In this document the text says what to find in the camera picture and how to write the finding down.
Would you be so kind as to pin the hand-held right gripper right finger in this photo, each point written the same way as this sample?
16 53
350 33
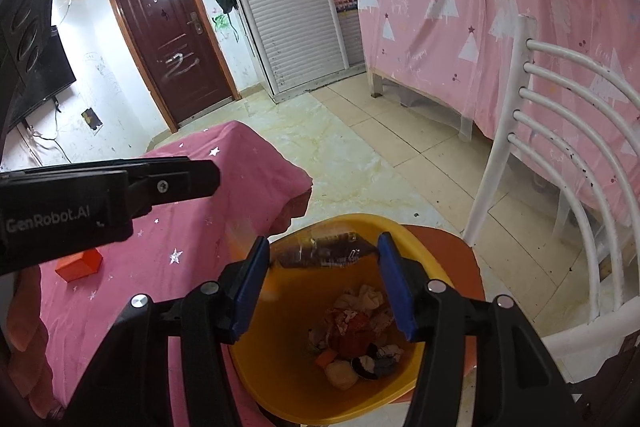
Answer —
397 292

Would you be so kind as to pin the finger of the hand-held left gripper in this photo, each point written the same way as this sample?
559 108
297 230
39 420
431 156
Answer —
180 182

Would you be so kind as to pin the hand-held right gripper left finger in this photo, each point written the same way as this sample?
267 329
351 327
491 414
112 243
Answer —
247 292

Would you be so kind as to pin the orange cardboard box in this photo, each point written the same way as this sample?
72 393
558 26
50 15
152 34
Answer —
77 267

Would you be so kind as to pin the white tissue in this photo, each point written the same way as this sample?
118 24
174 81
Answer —
389 351

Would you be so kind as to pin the red wrapper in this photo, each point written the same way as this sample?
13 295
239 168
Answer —
352 334

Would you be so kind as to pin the shiny plastic wrapper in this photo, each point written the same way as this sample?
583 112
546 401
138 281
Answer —
325 252

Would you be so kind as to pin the yellow plastic bin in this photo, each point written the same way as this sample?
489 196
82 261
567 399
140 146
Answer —
280 372

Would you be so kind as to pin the pink star-print tablecloth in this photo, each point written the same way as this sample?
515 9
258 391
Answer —
200 227

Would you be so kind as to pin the orange stool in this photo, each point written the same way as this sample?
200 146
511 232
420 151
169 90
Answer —
450 252

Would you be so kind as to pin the black nut shell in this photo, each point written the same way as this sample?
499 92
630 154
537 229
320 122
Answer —
365 367

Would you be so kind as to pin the beige round ball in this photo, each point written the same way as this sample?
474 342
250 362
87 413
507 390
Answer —
341 374

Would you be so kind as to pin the dark brown door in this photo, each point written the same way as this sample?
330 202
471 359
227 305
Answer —
165 32

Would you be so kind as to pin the white louvred wardrobe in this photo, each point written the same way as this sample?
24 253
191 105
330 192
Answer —
285 32

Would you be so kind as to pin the black hanging bag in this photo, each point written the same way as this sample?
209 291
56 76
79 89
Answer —
226 0

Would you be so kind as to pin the white metal chair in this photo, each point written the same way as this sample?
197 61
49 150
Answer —
500 132

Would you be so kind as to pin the pink tree-print bed curtain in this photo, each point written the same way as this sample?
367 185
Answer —
450 57

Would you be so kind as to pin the wall socket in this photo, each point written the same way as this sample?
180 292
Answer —
92 118

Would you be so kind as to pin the black wall television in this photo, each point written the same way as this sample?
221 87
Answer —
55 72

